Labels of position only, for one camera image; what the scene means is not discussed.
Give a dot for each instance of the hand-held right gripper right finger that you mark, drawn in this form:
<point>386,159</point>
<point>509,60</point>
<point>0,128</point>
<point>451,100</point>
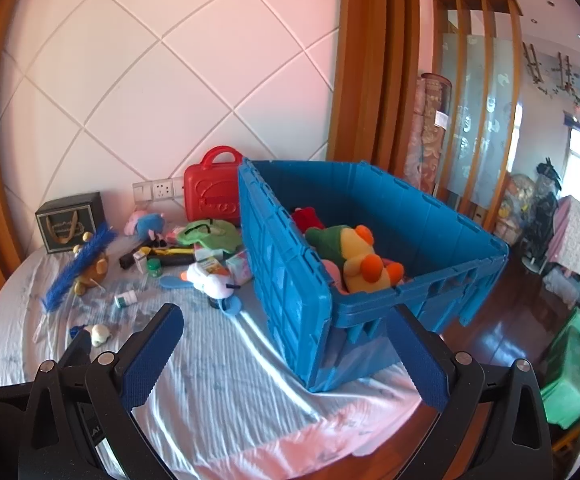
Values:
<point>415,355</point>

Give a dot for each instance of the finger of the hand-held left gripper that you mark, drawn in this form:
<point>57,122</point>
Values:
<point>77,351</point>

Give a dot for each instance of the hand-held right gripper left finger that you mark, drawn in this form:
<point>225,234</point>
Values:
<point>152,355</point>

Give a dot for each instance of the white plush toy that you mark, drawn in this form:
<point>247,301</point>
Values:
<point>207,282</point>

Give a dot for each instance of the blue plastic crate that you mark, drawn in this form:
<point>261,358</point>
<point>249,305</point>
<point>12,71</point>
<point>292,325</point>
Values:
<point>290,285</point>

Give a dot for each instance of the small white round toy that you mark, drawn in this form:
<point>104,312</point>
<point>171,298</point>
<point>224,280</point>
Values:
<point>100,334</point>

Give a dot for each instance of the small white green-cap bottle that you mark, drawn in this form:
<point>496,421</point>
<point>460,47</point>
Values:
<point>125,299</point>

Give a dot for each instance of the blue foam insole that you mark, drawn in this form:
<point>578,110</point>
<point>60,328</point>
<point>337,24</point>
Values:
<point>174,282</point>
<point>232,306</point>

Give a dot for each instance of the brown teddy bear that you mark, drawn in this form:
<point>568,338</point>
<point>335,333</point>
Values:
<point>92,270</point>

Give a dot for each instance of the blue fuzzy brush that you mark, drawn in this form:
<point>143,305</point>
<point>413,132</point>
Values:
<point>77,265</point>

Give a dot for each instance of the green cap bottle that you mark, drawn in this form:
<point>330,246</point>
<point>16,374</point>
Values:
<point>154,267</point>

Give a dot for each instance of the small white barcode box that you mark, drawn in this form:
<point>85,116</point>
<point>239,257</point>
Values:
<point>140,261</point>

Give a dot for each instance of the black folded umbrella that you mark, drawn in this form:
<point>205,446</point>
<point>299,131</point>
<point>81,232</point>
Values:
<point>129,259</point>
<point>174,260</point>

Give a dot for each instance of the yellow duck plush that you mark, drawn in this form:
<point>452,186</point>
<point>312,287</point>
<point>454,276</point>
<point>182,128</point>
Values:
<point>365,265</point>

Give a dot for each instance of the green white medicine box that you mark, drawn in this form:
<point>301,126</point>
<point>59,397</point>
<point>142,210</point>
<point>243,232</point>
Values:
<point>209,264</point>

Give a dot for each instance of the yellow plastic tool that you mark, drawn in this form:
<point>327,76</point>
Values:
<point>180,249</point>

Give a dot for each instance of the pink plush toy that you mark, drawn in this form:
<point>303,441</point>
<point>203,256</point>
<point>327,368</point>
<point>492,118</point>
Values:
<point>335,275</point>

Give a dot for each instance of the dark gift bag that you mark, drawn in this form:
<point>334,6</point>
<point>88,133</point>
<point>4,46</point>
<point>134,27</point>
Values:
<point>69,222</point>

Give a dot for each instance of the pink white carton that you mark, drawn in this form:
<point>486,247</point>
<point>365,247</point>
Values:
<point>240,267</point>

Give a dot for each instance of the green frog eye mask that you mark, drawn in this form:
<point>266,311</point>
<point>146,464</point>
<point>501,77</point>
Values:
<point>204,235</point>

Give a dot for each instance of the blue pig plush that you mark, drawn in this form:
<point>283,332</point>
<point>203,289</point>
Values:
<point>144,222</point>

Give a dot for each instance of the dark green plush toy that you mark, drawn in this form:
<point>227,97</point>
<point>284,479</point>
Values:
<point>327,242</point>

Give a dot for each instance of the green table cloth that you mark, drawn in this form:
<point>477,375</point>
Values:
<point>570,385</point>

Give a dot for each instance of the red carrying case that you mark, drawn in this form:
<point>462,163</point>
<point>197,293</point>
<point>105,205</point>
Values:
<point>209,195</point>

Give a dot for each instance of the black clothes stand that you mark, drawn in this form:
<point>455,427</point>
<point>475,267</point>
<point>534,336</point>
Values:
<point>545,210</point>

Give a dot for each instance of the rolled patterned carpet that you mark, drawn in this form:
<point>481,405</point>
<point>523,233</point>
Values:
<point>427,135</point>

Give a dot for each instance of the wooden frosted glass partition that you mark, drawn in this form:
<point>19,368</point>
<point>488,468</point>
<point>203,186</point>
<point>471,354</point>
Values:
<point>480,110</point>

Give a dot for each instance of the white wall switch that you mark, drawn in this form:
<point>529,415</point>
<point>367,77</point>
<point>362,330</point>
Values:
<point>142,192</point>

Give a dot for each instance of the white wall socket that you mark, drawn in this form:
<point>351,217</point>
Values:
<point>178,186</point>
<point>162,189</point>

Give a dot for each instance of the wooden door frame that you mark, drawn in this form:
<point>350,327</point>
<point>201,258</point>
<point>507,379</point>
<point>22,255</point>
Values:
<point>370,60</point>

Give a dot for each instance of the wall vine decoration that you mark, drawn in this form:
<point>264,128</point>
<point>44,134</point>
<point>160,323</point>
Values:
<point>565,75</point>

